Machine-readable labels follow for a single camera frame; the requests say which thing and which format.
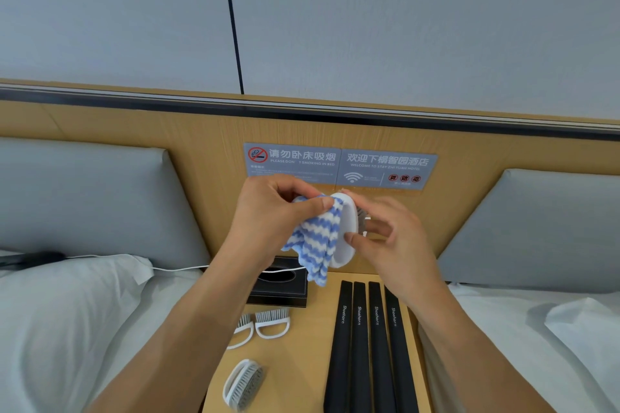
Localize person's left hand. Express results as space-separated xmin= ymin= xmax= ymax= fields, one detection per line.
xmin=220 ymin=174 xmax=335 ymax=273

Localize person's right hand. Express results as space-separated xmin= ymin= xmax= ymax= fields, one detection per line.
xmin=341 ymin=188 xmax=449 ymax=305

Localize blue white striped cloth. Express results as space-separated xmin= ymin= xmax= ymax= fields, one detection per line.
xmin=280 ymin=193 xmax=346 ymax=288

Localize white brush grey bristles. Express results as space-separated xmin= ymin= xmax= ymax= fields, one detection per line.
xmin=329 ymin=192 xmax=371 ymax=269
xmin=222 ymin=359 xmax=266 ymax=412
xmin=226 ymin=313 xmax=254 ymax=350
xmin=254 ymin=308 xmax=291 ymax=340

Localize long black shoe spoon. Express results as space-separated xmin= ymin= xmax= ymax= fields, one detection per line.
xmin=349 ymin=281 xmax=373 ymax=413
xmin=384 ymin=287 xmax=420 ymax=413
xmin=367 ymin=281 xmax=398 ymax=413
xmin=323 ymin=280 xmax=353 ymax=413

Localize wooden nightstand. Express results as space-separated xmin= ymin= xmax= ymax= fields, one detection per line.
xmin=201 ymin=257 xmax=435 ymax=413

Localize person's right forearm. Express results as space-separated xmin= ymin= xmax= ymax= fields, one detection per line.
xmin=409 ymin=277 xmax=558 ymax=413

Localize person's left forearm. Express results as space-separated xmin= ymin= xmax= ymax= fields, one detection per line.
xmin=85 ymin=252 xmax=272 ymax=413

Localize black leather tissue box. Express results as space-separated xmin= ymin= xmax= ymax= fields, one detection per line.
xmin=247 ymin=256 xmax=309 ymax=308

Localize white bed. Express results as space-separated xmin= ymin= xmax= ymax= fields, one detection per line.
xmin=0 ymin=250 xmax=214 ymax=413
xmin=417 ymin=281 xmax=620 ymax=413

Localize grey headboard cushion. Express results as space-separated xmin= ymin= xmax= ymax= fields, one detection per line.
xmin=0 ymin=137 xmax=212 ymax=271
xmin=437 ymin=168 xmax=620 ymax=295

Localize wooden headboard panel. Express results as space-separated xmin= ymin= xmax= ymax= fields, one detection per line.
xmin=0 ymin=78 xmax=620 ymax=283

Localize white pillow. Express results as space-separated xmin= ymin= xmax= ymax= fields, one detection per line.
xmin=0 ymin=254 xmax=155 ymax=413
xmin=544 ymin=297 xmax=620 ymax=399

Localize black charging device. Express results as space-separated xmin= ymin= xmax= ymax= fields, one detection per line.
xmin=0 ymin=251 xmax=67 ymax=271

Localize grey wall sign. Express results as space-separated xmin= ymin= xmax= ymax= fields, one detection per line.
xmin=242 ymin=142 xmax=439 ymax=191

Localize white charging cable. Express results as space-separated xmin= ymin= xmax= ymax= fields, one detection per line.
xmin=65 ymin=252 xmax=212 ymax=273

